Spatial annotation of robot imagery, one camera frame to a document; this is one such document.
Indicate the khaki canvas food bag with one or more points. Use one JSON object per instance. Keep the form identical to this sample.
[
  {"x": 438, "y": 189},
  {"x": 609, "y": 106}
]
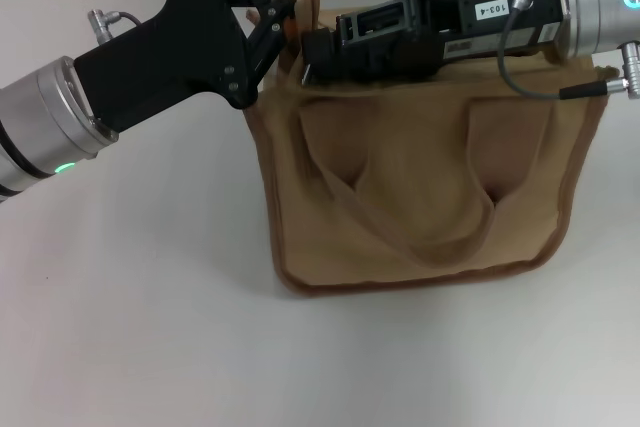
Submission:
[{"x": 415, "y": 182}]

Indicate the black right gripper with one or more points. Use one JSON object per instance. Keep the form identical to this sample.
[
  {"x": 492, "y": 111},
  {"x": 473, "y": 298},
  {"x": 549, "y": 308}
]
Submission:
[{"x": 450, "y": 22}]

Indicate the silver metal zipper pull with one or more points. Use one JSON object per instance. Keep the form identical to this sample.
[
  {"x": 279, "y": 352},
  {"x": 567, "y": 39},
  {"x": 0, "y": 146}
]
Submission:
[{"x": 305, "y": 76}]

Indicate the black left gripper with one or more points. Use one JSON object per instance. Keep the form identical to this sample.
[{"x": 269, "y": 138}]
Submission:
[{"x": 175, "y": 57}]

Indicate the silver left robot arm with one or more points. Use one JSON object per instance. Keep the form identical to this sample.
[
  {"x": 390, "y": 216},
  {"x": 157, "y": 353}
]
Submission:
[{"x": 45, "y": 122}]

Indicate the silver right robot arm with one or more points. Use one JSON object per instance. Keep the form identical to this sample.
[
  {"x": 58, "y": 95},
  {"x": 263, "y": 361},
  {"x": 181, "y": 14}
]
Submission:
[{"x": 600, "y": 7}]

